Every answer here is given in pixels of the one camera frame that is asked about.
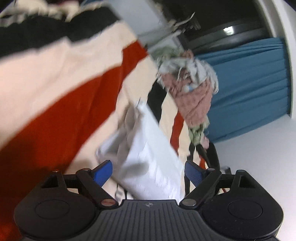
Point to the pink fluffy blanket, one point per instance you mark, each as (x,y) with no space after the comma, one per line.
(196,104)

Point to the grey white cloth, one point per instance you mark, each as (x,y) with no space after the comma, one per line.
(201,71)

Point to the dark window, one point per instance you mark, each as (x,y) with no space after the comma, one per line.
(219,14)

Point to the pile of clothes and blankets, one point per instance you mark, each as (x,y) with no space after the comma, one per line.
(196,135)

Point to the garment steamer stand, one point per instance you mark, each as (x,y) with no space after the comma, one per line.
(188,23)

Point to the black armchair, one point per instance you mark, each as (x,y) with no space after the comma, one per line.
(212,155)

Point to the blue curtain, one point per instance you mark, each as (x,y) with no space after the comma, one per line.
(249,88)

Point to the striped fleece blanket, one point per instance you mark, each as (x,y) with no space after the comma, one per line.
(57,81)

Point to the black wall socket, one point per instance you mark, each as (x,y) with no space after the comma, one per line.
(226,169)

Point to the white garment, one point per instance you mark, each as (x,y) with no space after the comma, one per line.
(150,157)

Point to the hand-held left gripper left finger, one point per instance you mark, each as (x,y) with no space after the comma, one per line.
(103,172)

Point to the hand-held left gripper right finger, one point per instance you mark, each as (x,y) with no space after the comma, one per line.
(195,172)

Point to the small pink cloth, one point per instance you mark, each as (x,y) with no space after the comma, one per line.
(205,142)

